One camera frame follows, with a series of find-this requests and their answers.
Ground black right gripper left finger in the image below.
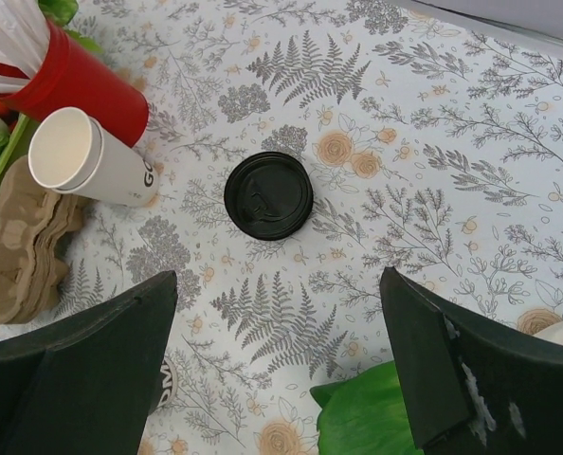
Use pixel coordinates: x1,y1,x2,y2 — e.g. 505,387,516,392
0,271,177,454

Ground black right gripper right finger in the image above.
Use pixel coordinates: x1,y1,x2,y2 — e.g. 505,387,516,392
380,267,563,454

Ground black coffee lid stack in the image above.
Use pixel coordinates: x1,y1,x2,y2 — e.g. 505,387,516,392
224,152,314,241

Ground green white bok choy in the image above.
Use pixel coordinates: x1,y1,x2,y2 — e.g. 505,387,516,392
309,319,563,455

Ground brown cardboard cup carrier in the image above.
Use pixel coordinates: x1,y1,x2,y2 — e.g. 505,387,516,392
0,156,88,324

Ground white paper cup stack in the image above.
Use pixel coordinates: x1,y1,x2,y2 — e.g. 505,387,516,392
27,107,159,207

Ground green plastic tray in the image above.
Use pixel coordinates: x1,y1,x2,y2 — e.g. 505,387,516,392
0,115,37,184

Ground floral patterned table mat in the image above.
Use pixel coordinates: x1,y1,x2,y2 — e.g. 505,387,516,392
0,1,563,454

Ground red ribbed cup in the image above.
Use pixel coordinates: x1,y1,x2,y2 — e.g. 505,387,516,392
0,23,149,147

